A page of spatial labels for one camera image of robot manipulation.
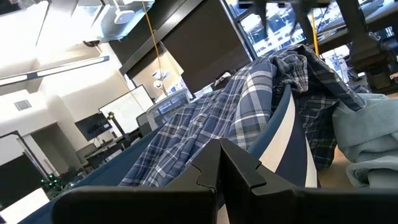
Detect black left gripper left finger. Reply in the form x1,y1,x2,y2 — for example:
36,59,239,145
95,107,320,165
50,138,222,224

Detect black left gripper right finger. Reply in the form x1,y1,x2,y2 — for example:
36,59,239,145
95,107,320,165
218,138,398,224

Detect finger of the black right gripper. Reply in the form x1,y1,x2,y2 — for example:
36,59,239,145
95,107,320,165
253,0,269,35
294,0,315,45

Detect navy white striped fabric bin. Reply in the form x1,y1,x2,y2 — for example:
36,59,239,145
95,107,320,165
17,83,318,224

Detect blue plaid shirt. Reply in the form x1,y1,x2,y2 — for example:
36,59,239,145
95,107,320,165
118,44,368,188

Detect light blue denim jeans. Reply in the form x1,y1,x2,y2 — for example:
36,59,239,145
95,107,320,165
331,92,398,190

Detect large dark panel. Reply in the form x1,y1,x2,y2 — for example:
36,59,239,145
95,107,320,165
160,0,253,95

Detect white framed whiteboard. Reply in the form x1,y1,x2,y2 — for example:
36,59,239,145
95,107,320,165
98,84,155,135

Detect thick yellow cable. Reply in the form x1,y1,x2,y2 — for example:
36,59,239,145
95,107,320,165
310,14,320,56

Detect black wall screen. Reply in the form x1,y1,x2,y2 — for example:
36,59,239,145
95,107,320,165
74,111,113,142

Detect thin yellow hanging cord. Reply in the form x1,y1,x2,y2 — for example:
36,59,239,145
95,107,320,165
141,0,163,82

